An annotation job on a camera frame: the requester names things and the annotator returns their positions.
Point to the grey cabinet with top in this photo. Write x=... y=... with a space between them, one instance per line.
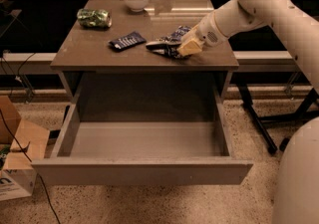
x=89 y=51

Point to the white robot base body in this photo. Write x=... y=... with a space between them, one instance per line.
x=297 y=194

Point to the open grey top drawer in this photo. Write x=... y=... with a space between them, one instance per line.
x=144 y=130

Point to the green soda can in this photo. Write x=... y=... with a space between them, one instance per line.
x=94 y=18

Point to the black office chair base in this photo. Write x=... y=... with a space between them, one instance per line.
x=284 y=143

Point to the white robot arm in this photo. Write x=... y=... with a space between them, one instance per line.
x=296 y=30

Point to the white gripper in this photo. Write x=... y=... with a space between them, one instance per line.
x=207 y=32

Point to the blue chip bag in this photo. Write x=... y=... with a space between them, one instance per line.
x=168 y=45

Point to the black metal stand legs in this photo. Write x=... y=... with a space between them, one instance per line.
x=303 y=113

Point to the brown cardboard box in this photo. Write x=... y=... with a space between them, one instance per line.
x=21 y=142

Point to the small dark blue snack packet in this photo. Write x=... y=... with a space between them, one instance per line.
x=127 y=41

